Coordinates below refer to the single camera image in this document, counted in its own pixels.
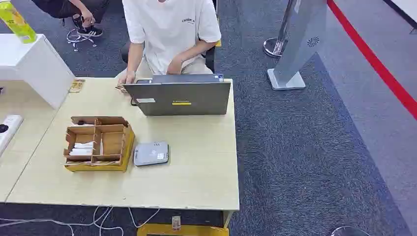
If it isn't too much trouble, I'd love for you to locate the grey laptop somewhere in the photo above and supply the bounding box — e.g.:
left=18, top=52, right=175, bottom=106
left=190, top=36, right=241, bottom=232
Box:
left=123, top=74, right=232, bottom=117

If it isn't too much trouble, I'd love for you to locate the grey card reader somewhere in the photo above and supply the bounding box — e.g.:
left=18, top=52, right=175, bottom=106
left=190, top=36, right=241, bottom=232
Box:
left=133, top=141, right=170, bottom=167

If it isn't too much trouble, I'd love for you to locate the stack of white cards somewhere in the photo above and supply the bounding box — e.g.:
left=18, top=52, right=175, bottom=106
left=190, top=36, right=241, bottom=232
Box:
left=69, top=142, right=95, bottom=157

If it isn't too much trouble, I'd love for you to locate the yellow-green bag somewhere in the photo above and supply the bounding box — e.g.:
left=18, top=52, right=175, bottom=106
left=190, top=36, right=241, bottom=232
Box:
left=0, top=0, right=37, bottom=44

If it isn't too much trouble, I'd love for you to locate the crouching person in dark clothes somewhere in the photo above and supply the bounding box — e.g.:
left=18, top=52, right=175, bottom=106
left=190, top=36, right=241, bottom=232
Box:
left=31, top=0, right=110, bottom=37

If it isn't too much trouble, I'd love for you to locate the red barrier belt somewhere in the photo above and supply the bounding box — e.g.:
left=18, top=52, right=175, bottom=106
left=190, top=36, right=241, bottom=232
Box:
left=327, top=0, right=417, bottom=120

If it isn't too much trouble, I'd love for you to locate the grey standing sign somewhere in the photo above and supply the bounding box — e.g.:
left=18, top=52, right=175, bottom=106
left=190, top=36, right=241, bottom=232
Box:
left=267, top=0, right=328, bottom=91

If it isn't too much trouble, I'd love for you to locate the white chair base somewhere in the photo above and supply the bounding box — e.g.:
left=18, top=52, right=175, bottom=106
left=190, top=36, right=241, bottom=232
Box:
left=66, top=29, right=98, bottom=53

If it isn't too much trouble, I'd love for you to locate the white cable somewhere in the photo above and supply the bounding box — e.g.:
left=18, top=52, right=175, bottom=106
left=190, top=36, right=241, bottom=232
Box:
left=0, top=206, right=161, bottom=236

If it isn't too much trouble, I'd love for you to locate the round chrome base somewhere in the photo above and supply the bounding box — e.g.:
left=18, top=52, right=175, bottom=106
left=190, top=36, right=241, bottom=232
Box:
left=330, top=226, right=372, bottom=236

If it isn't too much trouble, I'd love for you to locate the yellow box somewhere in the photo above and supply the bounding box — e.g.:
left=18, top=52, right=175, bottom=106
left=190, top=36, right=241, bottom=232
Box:
left=137, top=223, right=230, bottom=236

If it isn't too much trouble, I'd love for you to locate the wooden box with compartments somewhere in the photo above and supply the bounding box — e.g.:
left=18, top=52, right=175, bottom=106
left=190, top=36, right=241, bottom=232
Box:
left=63, top=116, right=136, bottom=173

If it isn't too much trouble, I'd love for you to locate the person in white shirt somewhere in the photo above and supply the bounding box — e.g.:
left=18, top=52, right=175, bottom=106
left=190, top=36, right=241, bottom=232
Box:
left=115, top=0, right=222, bottom=90

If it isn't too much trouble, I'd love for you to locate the white power strip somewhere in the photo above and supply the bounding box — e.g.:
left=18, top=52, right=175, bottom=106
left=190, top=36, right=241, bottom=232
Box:
left=0, top=115, right=25, bottom=157

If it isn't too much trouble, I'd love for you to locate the person's right hand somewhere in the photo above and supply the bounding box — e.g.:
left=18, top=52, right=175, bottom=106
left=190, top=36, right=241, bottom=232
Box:
left=117, top=71, right=137, bottom=90

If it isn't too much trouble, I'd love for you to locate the white cabinet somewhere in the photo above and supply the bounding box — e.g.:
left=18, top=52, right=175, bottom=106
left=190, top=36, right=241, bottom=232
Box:
left=0, top=33, right=76, bottom=110

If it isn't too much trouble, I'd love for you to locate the person's left hand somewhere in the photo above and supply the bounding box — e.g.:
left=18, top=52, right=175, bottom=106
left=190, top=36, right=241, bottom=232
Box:
left=166, top=56, right=185, bottom=76

